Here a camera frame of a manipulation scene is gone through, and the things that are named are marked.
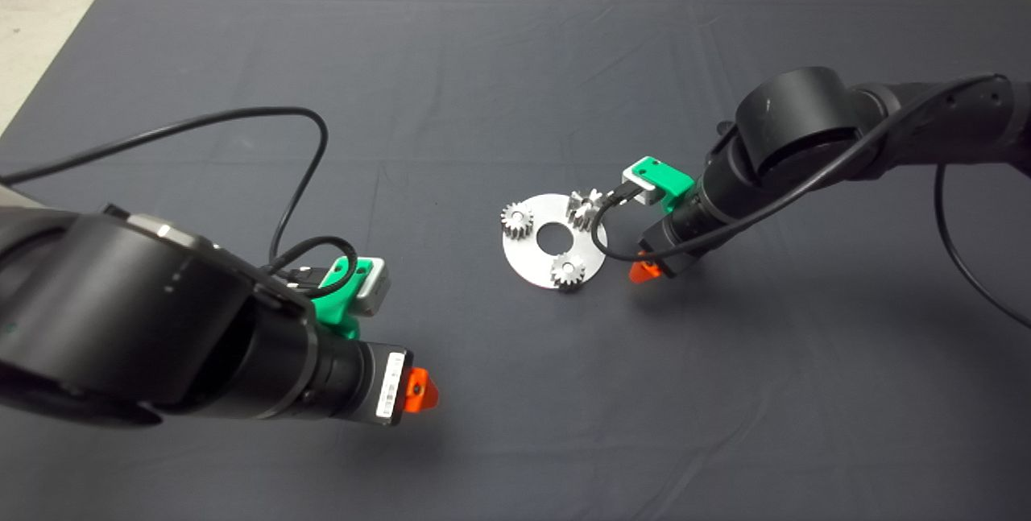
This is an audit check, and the small silver steel gear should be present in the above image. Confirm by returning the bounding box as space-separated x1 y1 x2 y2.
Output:
550 252 587 292
500 202 535 240

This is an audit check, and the large silver steel gear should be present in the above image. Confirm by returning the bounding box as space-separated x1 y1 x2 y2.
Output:
566 189 605 234

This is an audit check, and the green left camera mount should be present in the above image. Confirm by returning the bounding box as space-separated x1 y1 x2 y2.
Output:
310 255 375 341

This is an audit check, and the dark grey table cloth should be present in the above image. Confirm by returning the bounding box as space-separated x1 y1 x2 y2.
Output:
0 0 1031 521

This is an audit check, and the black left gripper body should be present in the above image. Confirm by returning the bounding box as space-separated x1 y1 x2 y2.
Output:
351 341 414 428

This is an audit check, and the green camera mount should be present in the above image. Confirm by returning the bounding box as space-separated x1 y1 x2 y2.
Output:
310 255 375 341
630 156 695 212

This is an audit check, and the round metal plate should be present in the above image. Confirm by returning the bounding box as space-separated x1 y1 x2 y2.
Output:
502 193 609 291

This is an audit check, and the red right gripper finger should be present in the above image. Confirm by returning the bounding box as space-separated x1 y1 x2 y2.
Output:
628 251 665 285

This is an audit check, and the silver left camera box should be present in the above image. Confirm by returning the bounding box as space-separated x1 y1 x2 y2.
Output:
358 259 391 316

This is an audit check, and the green right camera mount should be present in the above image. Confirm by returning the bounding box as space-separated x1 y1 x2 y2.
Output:
630 156 695 212

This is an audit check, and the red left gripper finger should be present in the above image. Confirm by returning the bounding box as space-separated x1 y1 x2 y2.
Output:
403 368 441 414

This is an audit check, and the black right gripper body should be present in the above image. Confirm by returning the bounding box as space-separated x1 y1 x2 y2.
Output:
640 219 700 279

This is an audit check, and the black left camera cable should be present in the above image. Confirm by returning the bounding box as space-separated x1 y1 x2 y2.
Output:
0 107 359 298

